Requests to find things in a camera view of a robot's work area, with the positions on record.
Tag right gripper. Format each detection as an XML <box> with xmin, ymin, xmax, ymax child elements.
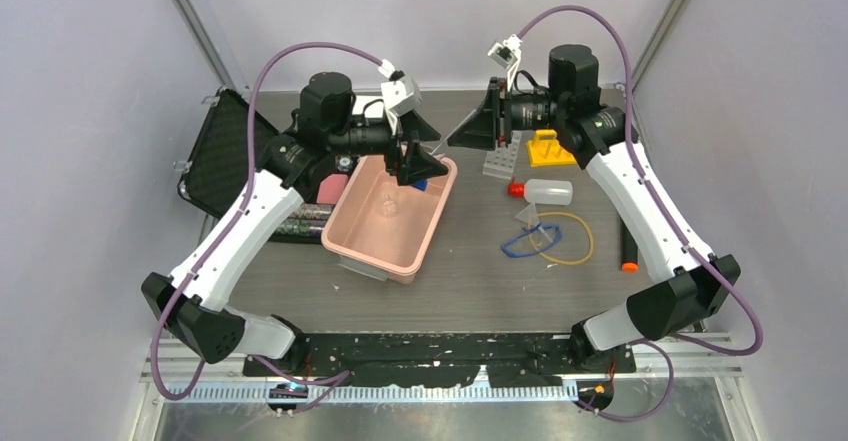
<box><xmin>449</xmin><ymin>77</ymin><xmax>568</xmax><ymax>151</ymax></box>

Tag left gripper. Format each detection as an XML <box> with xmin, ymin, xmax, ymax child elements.
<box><xmin>330</xmin><ymin>109</ymin><xmax>449</xmax><ymax>184</ymax></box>

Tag clear tube rack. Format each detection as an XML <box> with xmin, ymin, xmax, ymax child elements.
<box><xmin>482</xmin><ymin>144</ymin><xmax>518</xmax><ymax>180</ymax></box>

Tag small glass beaker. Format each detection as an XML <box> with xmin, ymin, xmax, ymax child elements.
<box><xmin>376</xmin><ymin>189</ymin><xmax>400</xmax><ymax>219</ymax></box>

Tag yellow test tube rack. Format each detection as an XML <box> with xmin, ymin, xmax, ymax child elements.
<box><xmin>526</xmin><ymin>129</ymin><xmax>577</xmax><ymax>168</ymax></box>

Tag white wash bottle red cap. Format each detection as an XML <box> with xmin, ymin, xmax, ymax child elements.
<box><xmin>506</xmin><ymin>179</ymin><xmax>573</xmax><ymax>206</ymax></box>

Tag blue safety glasses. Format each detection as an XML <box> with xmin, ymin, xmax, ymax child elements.
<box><xmin>500</xmin><ymin>223</ymin><xmax>563</xmax><ymax>259</ymax></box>

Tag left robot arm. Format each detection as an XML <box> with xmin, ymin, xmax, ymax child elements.
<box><xmin>141</xmin><ymin>71</ymin><xmax>448</xmax><ymax>375</ymax></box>

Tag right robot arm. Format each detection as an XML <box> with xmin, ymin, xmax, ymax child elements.
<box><xmin>448</xmin><ymin>40</ymin><xmax>741</xmax><ymax>372</ymax></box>

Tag white bin lid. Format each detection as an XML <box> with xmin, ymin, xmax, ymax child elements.
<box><xmin>351</xmin><ymin>95</ymin><xmax>385</xmax><ymax>122</ymax></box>

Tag pink plastic bin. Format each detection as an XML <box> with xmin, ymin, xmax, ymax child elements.
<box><xmin>321</xmin><ymin>156</ymin><xmax>457</xmax><ymax>284</ymax></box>

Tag clear plastic funnel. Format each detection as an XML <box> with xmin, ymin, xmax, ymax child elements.
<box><xmin>514</xmin><ymin>203</ymin><xmax>540</xmax><ymax>231</ymax></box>

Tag yellow rubber tube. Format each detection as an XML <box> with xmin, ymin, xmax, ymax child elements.
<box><xmin>529</xmin><ymin>210</ymin><xmax>596</xmax><ymax>267</ymax></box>

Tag black flashlight orange end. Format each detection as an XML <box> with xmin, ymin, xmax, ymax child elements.
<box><xmin>619</xmin><ymin>220</ymin><xmax>639</xmax><ymax>273</ymax></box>

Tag black poker chip case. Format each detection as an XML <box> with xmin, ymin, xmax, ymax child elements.
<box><xmin>178</xmin><ymin>88</ymin><xmax>349</xmax><ymax>245</ymax></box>

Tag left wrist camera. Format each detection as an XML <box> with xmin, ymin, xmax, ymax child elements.
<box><xmin>378</xmin><ymin>59</ymin><xmax>421</xmax><ymax>134</ymax></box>

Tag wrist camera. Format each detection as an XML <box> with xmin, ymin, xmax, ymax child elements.
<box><xmin>487</xmin><ymin>34</ymin><xmax>522</xmax><ymax>88</ymax></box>
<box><xmin>378</xmin><ymin>59</ymin><xmax>421</xmax><ymax>134</ymax></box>

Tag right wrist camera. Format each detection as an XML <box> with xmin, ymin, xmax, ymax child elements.
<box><xmin>487</xmin><ymin>34</ymin><xmax>522</xmax><ymax>88</ymax></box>

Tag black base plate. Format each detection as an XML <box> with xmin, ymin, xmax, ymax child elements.
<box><xmin>274</xmin><ymin>332</ymin><xmax>636</xmax><ymax>388</ymax></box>

